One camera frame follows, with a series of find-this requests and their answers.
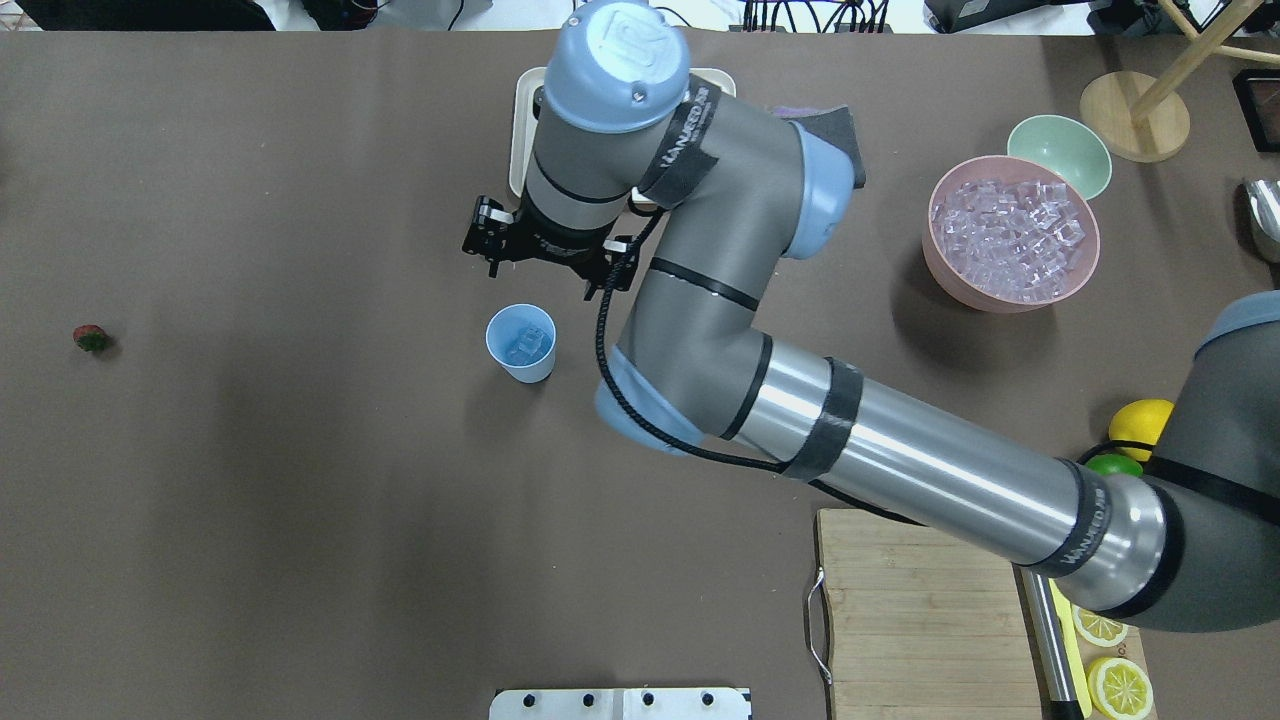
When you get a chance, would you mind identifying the light blue cup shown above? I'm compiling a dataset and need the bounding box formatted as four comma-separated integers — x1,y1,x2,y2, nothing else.
485,304,558,384

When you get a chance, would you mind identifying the lemon half lower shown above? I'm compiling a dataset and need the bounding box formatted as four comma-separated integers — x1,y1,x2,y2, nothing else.
1085,657,1155,719

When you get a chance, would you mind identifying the red strawberry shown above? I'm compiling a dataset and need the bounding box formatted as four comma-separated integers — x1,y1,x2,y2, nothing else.
72,324,113,354

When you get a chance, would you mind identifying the whole lemon far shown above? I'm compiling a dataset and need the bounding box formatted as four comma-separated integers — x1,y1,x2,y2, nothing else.
1107,398,1175,464

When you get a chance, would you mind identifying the cream rabbit tray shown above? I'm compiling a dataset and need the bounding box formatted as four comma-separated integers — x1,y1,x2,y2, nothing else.
508,67,737,209

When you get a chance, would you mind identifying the steel ice scoop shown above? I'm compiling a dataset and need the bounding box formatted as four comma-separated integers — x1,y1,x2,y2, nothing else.
1242,179,1279,265

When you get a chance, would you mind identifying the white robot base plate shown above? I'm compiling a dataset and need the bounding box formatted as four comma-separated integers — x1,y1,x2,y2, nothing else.
488,687,754,719

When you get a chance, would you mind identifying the wooden glass drying rack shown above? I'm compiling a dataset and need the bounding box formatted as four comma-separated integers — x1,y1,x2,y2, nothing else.
1080,1,1277,163

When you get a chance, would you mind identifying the clear ice cube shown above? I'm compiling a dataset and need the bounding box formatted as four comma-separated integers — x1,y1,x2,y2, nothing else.
504,325,554,366

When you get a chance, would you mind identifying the pink bowl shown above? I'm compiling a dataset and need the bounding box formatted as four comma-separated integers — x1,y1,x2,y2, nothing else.
922,155,1101,314

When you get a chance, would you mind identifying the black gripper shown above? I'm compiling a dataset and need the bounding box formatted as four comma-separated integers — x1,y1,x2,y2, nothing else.
462,195,637,301

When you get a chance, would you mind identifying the yellow plastic knife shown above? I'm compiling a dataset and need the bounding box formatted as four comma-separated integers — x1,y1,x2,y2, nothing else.
1048,580,1094,719

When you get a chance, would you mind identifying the lemon half upper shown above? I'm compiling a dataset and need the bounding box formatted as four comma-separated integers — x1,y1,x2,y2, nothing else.
1070,603,1130,648

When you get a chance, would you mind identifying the grey folded cloth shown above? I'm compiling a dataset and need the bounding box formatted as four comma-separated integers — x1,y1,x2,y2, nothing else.
768,105,867,190

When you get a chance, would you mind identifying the pile of clear ice cubes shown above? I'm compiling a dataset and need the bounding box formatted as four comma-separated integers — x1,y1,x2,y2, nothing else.
929,178,1100,307

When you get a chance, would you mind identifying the steel muddler rod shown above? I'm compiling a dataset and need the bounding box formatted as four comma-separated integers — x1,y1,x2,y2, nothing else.
1016,566,1084,719

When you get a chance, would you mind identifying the mint green bowl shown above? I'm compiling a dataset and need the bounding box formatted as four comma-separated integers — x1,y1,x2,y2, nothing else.
1006,114,1114,200

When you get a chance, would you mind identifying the green lime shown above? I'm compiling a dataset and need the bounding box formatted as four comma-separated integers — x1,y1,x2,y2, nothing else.
1084,454,1144,477

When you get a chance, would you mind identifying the wooden cutting board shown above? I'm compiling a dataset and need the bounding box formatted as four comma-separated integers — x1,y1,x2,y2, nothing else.
806,509,1158,720

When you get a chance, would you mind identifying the lemon half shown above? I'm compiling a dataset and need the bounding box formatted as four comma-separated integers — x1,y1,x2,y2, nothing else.
1085,657,1155,719
1070,603,1130,648

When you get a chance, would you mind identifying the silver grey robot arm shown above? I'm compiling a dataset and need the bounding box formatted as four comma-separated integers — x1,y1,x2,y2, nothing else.
416,40,1277,632

